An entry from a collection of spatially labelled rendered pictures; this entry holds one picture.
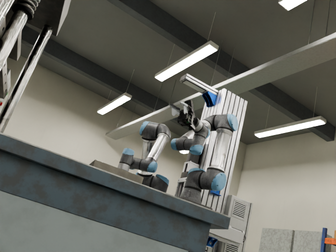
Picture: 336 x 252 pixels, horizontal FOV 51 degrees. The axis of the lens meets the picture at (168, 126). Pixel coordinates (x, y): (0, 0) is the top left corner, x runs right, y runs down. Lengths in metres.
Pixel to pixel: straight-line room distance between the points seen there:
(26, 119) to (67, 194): 7.95
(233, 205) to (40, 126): 6.82
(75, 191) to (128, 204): 0.15
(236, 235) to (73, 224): 1.52
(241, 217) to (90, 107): 7.15
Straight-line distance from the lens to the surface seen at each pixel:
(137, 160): 2.40
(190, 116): 2.04
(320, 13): 5.48
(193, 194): 2.30
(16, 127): 8.81
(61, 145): 8.96
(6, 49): 1.54
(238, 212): 2.69
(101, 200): 0.97
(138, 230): 1.00
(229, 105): 2.85
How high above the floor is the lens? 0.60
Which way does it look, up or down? 22 degrees up
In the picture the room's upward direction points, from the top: 16 degrees clockwise
